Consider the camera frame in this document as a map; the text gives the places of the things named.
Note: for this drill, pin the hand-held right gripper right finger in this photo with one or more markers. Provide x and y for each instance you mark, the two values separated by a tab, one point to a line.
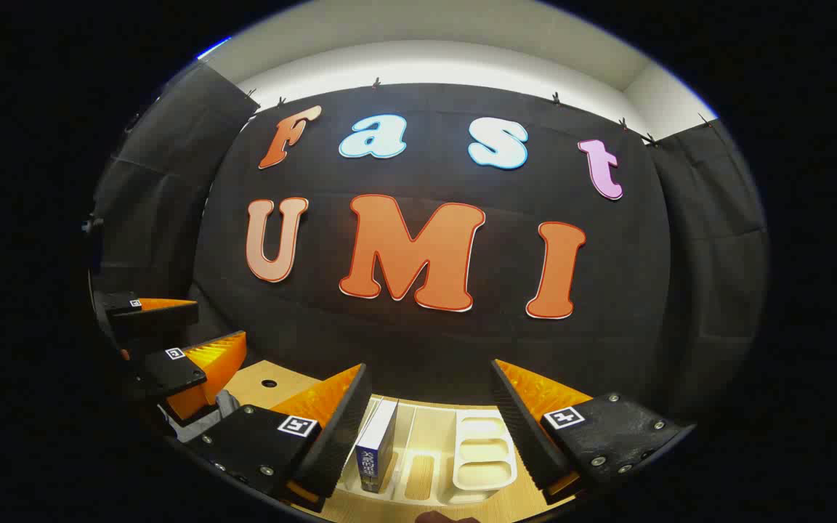
524	428

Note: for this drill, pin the grey schoolbag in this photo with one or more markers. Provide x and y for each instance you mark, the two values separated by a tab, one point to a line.
226	407

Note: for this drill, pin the cream white bookshelf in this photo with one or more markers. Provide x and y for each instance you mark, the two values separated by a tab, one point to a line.
484	450

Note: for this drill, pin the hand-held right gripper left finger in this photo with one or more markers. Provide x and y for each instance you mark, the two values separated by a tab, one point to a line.
342	428

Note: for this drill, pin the blue cover book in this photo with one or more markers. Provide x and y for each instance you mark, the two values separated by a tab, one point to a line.
375	454

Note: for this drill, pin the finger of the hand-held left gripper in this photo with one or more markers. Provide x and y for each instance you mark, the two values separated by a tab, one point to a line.
157	321
179	372

